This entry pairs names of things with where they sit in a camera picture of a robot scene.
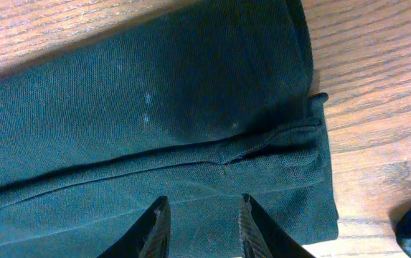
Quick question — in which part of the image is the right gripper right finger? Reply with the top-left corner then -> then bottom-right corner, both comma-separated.
238,193 -> 315,258

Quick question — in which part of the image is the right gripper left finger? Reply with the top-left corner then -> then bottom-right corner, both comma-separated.
98,196 -> 171,258

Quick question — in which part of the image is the black t-shirt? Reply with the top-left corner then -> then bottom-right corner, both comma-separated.
0,0 -> 338,257

